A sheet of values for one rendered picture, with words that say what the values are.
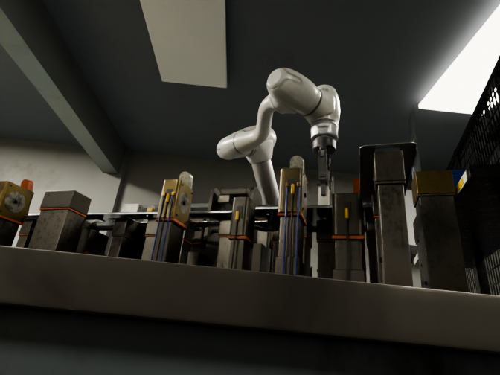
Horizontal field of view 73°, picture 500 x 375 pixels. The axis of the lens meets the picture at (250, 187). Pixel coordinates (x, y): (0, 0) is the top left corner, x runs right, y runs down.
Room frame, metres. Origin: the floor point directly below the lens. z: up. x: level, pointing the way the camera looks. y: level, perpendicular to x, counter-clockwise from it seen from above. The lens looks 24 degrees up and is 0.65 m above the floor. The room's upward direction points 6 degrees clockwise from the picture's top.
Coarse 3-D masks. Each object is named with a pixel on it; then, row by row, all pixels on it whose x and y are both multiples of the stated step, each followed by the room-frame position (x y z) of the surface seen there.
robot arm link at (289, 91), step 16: (272, 80) 0.83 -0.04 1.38; (288, 80) 0.81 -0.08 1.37; (304, 80) 0.83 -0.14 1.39; (272, 96) 0.86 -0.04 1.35; (288, 96) 0.84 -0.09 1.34; (304, 96) 0.85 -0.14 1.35; (320, 96) 0.88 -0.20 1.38; (272, 112) 1.00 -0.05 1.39; (288, 112) 0.93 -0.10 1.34; (304, 112) 0.91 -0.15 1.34; (256, 128) 1.15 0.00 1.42; (240, 144) 1.29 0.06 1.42; (256, 144) 1.26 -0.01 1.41
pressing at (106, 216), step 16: (256, 208) 0.91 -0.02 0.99; (272, 208) 0.90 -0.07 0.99; (320, 208) 0.89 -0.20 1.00; (368, 208) 0.85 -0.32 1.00; (96, 224) 1.29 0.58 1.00; (112, 224) 1.27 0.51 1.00; (144, 224) 1.22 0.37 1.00; (192, 224) 1.16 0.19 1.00; (208, 224) 1.14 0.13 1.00; (256, 224) 1.09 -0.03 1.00; (272, 224) 1.07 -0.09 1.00
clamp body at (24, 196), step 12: (0, 192) 1.08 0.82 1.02; (12, 192) 1.10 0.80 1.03; (24, 192) 1.13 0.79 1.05; (0, 204) 1.08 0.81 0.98; (12, 204) 1.11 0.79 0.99; (24, 204) 1.15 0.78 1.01; (0, 216) 1.09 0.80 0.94; (12, 216) 1.13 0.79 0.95; (24, 216) 1.16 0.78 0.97; (0, 228) 1.11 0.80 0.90; (12, 228) 1.15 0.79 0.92; (0, 240) 1.13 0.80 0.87; (12, 240) 1.16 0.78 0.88
